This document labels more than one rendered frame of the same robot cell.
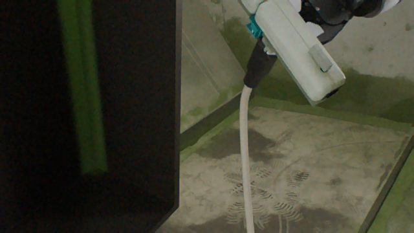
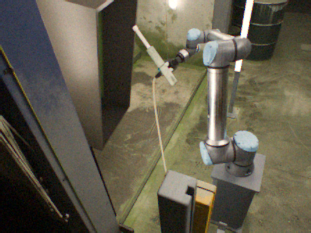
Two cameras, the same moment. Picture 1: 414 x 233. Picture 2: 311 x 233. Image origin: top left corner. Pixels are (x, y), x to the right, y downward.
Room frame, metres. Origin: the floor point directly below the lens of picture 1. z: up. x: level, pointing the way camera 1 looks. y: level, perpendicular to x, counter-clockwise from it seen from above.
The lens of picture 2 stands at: (-0.88, 0.30, 2.04)
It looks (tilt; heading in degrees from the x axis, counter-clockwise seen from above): 42 degrees down; 348
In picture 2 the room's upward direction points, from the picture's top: 5 degrees counter-clockwise
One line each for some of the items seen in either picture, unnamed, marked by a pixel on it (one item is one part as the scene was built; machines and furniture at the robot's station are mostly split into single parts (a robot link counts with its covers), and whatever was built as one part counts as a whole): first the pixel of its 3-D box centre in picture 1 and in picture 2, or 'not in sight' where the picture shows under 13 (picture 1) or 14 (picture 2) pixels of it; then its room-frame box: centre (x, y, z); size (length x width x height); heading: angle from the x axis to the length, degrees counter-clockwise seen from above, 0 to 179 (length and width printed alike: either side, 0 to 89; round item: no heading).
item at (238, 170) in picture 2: not in sight; (240, 161); (-0.04, -0.44, 0.69); 0.19 x 0.19 x 0.10
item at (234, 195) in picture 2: not in sight; (232, 191); (-0.04, -0.44, 0.32); 0.31 x 0.31 x 0.64; 50
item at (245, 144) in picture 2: not in sight; (242, 147); (-0.04, -0.43, 0.83); 0.17 x 0.15 x 0.18; 81
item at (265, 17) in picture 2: not in sight; (259, 27); (2.22, -2.10, 0.44); 0.59 x 0.58 x 0.89; 154
